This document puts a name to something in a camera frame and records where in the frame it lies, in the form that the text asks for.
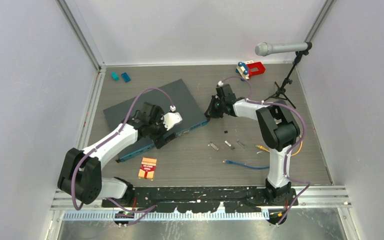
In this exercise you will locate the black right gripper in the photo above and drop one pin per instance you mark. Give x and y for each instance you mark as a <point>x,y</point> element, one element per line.
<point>211,113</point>

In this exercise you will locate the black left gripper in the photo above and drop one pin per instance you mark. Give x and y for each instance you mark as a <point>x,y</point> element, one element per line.
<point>161,141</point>

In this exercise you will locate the dark network switch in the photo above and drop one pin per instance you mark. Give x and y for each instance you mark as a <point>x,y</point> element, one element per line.
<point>192,116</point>

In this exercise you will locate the silver SFP transceiver module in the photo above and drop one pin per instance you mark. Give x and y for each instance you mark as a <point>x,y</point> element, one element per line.
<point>229,145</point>

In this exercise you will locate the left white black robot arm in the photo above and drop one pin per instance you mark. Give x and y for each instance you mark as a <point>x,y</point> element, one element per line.
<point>81,173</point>

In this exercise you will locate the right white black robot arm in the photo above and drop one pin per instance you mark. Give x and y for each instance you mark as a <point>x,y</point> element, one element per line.
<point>278,128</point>

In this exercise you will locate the red and gold card box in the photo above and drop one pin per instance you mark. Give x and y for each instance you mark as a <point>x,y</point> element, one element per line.
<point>147,168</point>

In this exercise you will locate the red white blue toy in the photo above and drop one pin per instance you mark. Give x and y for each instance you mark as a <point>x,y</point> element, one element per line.
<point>248,69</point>

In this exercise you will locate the black microphone tripod stand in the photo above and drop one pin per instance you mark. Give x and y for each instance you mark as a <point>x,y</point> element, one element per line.
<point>280,92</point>

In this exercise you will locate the blue plastic block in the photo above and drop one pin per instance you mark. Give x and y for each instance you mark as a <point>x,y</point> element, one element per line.
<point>126,78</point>

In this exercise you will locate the grey microphone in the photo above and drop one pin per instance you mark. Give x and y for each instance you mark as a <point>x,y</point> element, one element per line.
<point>264,49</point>

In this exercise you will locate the teal plastic block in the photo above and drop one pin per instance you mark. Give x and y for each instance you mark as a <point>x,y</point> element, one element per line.
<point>115,76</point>

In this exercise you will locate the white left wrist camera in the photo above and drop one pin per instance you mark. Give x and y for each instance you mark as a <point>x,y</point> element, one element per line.
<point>171,119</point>

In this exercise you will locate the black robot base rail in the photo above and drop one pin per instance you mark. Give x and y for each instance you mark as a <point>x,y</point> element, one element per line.
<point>199,200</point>

